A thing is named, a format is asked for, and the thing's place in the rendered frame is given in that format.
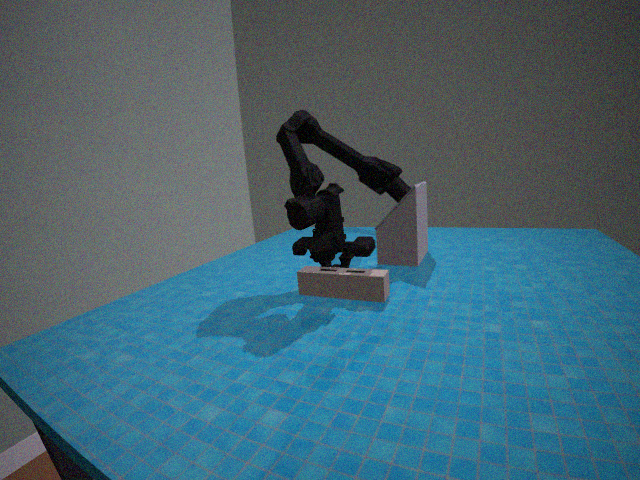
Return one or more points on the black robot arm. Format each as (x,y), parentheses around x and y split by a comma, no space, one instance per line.
(306,208)

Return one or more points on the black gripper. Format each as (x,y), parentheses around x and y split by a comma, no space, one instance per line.
(361,247)

